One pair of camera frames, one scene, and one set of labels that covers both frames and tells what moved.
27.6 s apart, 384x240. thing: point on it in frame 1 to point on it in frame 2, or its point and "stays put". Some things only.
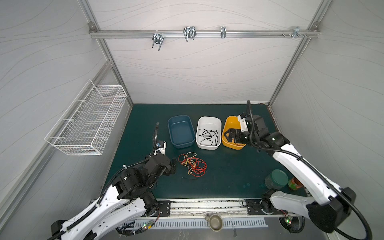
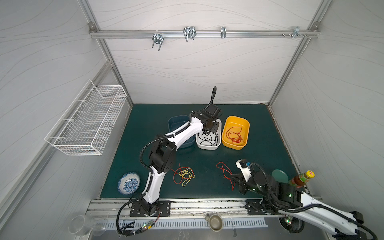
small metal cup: x=215 y=222 stays put
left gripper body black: x=168 y=170 to x=214 y=126
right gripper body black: x=240 y=136 to x=242 y=183
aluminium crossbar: x=203 y=33 stays put
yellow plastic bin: x=231 y=122 stays put
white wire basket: x=88 y=123 stays put
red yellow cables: x=197 y=167 to x=183 y=175
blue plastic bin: x=181 y=131 stays put
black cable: x=208 y=134 stays put
